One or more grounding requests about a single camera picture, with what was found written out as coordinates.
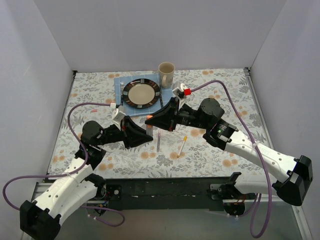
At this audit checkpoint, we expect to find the purple pen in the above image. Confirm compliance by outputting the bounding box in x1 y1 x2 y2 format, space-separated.
156 130 161 153

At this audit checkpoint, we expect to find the white marker with yellow tip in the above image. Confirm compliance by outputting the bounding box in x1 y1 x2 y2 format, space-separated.
177 141 186 158

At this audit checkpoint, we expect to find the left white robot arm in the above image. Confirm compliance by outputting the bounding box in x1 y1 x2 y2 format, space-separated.
19 116 153 240

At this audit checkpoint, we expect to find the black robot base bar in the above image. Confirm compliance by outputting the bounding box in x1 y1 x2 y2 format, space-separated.
86 172 247 213

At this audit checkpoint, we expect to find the light blue checked placemat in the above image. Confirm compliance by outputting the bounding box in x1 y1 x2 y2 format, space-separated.
114 73 174 117

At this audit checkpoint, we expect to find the dark striped rim dinner plate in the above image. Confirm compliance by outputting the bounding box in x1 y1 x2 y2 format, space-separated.
123 78 160 109

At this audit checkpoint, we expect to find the beige floral ceramic mug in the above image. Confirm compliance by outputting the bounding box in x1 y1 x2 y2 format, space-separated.
158 62 175 89

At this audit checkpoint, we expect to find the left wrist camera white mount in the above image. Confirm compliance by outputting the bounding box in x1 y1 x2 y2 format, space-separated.
110 102 126 129

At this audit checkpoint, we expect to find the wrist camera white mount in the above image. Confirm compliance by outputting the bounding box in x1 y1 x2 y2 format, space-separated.
172 81 192 108
110 102 126 129

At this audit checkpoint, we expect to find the black handled table knife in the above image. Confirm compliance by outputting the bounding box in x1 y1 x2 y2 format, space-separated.
159 87 164 108

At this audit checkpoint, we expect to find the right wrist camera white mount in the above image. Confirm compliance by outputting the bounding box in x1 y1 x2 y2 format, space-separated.
172 81 192 108

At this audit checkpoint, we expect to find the black handled fork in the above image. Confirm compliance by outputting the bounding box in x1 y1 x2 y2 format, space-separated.
120 81 125 106

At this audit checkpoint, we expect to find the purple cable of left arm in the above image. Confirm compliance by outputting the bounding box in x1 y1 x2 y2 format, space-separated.
2 101 126 227

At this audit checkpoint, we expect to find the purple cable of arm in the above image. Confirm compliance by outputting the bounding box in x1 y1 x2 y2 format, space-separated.
189 80 273 238
2 101 126 227

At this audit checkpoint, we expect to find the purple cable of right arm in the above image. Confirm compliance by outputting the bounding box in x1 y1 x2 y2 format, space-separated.
189 80 273 238

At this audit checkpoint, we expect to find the aluminium frame rail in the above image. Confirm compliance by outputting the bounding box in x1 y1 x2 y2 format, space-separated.
243 67 313 240

